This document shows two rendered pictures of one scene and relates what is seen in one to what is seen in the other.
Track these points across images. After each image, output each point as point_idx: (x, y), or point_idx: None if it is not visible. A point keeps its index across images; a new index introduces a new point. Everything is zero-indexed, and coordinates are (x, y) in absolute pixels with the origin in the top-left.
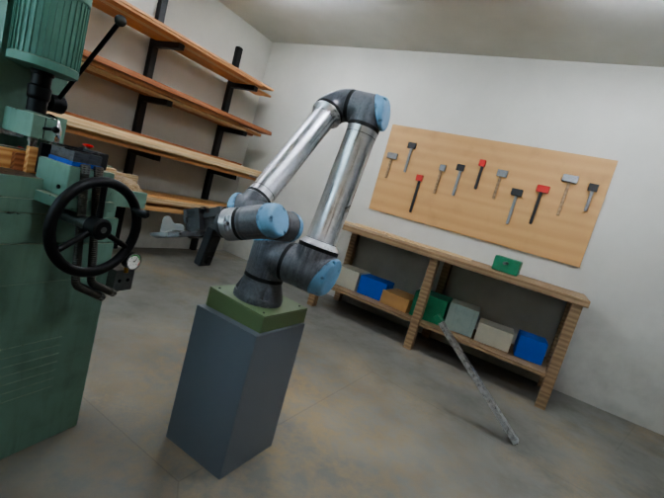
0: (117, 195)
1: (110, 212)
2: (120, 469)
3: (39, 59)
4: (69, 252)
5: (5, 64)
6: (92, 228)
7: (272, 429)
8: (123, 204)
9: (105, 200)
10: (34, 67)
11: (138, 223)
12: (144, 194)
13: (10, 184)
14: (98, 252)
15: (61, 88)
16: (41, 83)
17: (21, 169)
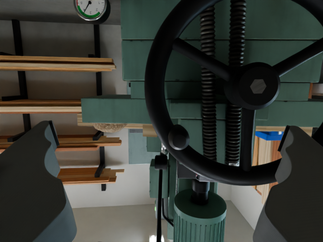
0: (134, 115)
1: (139, 88)
2: None
3: (220, 219)
4: (192, 25)
5: (209, 185)
6: (279, 88)
7: None
8: (121, 103)
9: (246, 145)
10: (211, 203)
11: (157, 100)
12: (87, 121)
13: (275, 115)
14: (145, 23)
15: (153, 172)
16: (205, 193)
17: None
